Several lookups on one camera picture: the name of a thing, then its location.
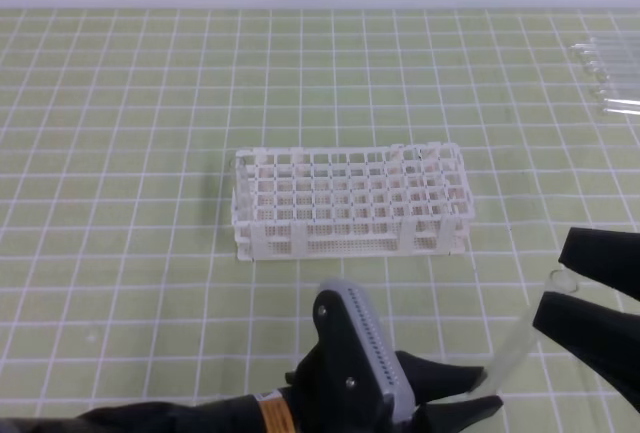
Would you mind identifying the white plastic test tube rack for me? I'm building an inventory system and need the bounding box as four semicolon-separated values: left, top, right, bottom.
231;142;475;261

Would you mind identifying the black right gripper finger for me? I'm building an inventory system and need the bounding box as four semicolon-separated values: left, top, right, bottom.
533;292;639;383
559;227;640;300

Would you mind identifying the green grid tablecloth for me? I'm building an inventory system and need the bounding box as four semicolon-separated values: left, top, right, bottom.
1;9;639;416

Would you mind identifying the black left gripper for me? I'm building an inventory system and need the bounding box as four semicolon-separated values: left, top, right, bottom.
0;288;419;433

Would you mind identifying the clear glass test tube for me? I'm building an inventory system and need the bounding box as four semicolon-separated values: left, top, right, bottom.
468;269;579;399

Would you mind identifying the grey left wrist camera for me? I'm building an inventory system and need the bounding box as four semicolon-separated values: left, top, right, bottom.
314;279;415;425

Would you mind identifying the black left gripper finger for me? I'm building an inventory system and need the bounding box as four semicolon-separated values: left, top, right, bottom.
396;350;486;406
409;395;503;433

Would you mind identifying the clear test tube bottom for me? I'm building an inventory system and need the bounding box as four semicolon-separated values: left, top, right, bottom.
603;98;640;116

